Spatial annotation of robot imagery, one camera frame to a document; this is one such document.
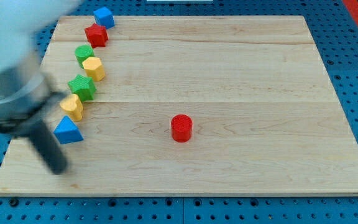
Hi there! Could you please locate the green cylinder block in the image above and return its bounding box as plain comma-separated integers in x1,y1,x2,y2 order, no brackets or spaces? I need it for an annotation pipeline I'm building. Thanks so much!
74,45,95,68

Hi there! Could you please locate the blue cube block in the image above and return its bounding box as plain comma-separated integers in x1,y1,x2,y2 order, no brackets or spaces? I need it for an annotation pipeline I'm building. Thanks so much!
93,7,115,29

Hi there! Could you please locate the blue triangle block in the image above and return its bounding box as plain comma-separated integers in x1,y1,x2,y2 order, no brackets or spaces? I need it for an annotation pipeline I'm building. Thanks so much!
53,116,83,144

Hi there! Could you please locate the green star block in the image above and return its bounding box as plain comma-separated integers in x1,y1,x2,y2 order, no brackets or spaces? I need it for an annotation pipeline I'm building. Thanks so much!
68,74,96,102

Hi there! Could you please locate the yellow heart block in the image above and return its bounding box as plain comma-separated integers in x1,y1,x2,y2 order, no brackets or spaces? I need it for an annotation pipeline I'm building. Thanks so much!
59,94,83,121

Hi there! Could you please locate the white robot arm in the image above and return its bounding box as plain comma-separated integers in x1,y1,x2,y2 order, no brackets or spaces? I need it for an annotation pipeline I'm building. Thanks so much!
0,0,81,174

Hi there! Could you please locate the red pentagon block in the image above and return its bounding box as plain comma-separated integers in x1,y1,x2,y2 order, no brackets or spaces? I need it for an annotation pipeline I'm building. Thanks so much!
84,23,108,48

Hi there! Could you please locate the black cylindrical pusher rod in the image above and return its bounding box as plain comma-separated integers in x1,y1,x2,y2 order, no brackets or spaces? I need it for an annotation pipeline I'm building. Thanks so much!
28,120,68,175

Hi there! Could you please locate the red cylinder block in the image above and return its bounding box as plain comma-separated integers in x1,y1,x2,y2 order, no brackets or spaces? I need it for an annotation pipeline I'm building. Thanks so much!
170,114,193,142

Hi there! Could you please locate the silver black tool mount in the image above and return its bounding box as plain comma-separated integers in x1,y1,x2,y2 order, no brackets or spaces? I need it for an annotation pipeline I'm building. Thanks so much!
0,54,66,136

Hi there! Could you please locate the yellow hexagon block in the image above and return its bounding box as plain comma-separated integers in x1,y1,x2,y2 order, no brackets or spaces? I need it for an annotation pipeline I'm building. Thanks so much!
82,57,106,82

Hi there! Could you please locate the light wooden board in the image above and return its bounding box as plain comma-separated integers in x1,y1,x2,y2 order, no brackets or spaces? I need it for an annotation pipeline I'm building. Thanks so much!
0,16,358,197

